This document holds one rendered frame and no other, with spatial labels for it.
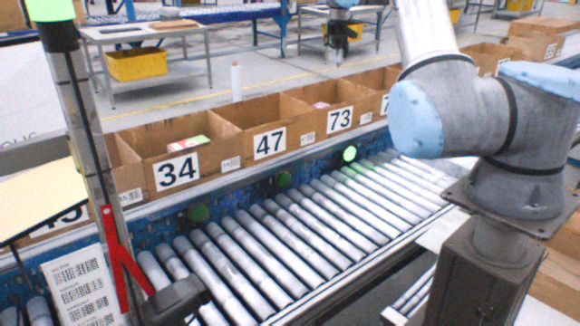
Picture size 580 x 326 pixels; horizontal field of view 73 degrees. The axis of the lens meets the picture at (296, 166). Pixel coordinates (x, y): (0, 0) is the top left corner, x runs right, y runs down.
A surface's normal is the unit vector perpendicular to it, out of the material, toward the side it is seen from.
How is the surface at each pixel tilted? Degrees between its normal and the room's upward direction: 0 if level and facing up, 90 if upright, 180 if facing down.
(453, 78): 40
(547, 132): 89
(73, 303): 90
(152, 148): 89
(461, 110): 55
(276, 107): 89
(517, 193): 68
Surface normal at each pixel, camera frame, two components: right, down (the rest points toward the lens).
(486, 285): -0.72, 0.33
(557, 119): 0.04, 0.43
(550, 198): 0.22, 0.11
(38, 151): 0.71, 0.36
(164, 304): -0.09, -0.82
